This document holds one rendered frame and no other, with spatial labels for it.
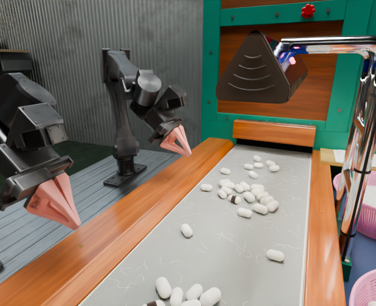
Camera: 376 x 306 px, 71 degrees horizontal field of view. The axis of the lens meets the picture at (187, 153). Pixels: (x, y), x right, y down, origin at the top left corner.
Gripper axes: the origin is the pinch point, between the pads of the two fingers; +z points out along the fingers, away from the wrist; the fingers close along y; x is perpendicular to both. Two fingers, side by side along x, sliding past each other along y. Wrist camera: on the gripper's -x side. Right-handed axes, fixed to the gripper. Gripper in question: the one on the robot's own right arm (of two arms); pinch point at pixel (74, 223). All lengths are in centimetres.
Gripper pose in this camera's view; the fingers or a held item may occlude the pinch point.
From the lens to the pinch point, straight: 43.6
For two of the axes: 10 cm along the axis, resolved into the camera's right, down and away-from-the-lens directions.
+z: 7.0, 7.1, -0.9
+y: 4.2, -3.0, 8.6
